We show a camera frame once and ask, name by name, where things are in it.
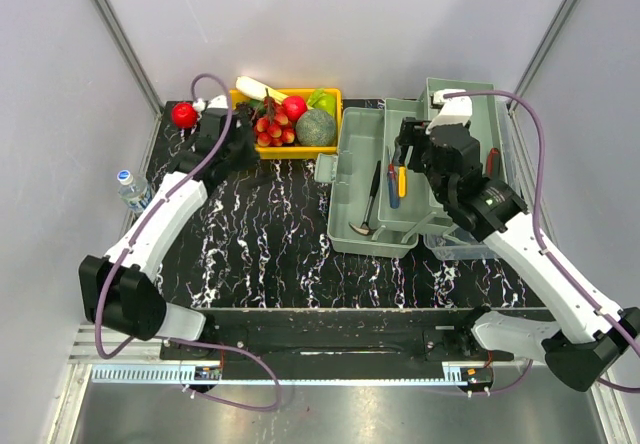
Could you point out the yellow utility knife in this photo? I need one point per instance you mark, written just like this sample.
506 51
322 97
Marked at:
402 181

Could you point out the plastic water bottle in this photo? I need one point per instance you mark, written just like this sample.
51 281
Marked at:
135 191

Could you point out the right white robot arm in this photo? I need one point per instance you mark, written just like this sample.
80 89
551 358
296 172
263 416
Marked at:
589 331

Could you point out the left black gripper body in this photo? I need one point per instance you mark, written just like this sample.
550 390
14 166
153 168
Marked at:
241 154

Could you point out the green pepper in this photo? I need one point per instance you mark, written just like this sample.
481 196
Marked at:
323 100

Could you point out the dark purple grape bunch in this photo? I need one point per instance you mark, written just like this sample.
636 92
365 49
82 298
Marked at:
245 108

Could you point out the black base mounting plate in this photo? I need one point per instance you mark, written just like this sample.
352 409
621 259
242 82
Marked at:
331 345

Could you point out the clear plastic tool box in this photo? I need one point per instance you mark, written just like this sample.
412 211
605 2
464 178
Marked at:
364 136

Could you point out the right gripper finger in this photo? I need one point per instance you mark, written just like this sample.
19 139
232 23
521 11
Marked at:
401 149
411 130

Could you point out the white radish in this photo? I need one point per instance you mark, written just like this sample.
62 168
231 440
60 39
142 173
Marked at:
257 90

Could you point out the yellow plastic tray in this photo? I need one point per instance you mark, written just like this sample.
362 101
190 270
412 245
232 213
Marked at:
297 151

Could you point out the red lychee fruit bunch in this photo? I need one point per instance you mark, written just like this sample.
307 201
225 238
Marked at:
271 126

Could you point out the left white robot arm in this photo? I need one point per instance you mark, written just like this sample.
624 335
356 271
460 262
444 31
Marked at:
118 289

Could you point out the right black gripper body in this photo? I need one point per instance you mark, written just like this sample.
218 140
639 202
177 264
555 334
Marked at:
434 180

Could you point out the red apple in tray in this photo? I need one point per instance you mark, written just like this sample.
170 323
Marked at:
294 107

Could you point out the red apple on table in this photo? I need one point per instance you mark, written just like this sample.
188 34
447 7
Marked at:
184 115

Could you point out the green netted melon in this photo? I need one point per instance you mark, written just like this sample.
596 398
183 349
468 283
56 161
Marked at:
316 128

